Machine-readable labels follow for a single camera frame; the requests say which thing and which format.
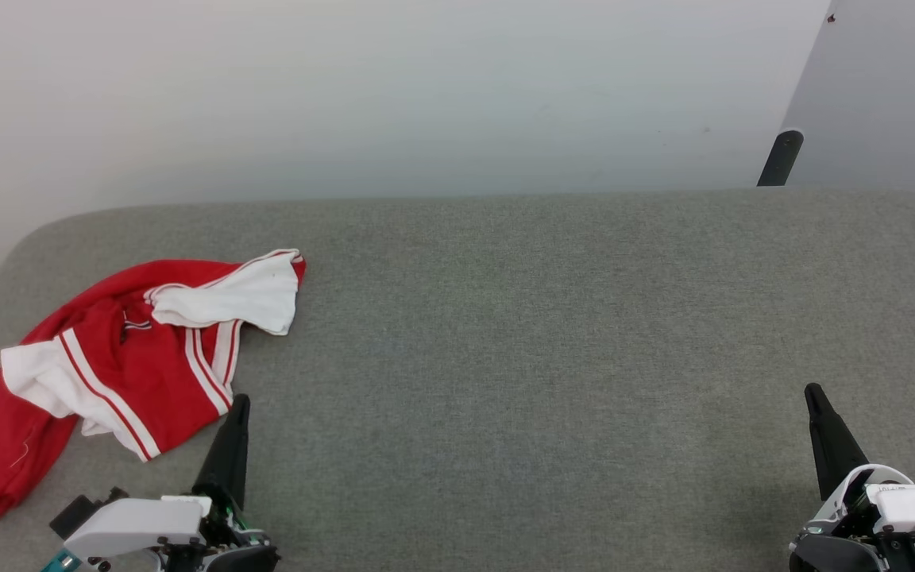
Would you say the white board panel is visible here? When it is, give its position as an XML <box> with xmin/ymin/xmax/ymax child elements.
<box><xmin>779</xmin><ymin>0</ymin><xmax>915</xmax><ymax>206</ymax></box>

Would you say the black slanted pole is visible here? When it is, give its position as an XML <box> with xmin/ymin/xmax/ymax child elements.
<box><xmin>757</xmin><ymin>129</ymin><xmax>805</xmax><ymax>187</ymax></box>

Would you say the grey fabric sofa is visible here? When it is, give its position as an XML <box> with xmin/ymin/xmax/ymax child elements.
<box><xmin>0</xmin><ymin>188</ymin><xmax>915</xmax><ymax>572</ymax></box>

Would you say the red and white basketball jersey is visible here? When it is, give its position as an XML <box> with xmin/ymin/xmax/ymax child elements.
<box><xmin>0</xmin><ymin>249</ymin><xmax>307</xmax><ymax>521</ymax></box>

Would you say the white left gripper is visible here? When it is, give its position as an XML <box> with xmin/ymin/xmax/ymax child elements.
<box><xmin>60</xmin><ymin>393</ymin><xmax>280</xmax><ymax>572</ymax></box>

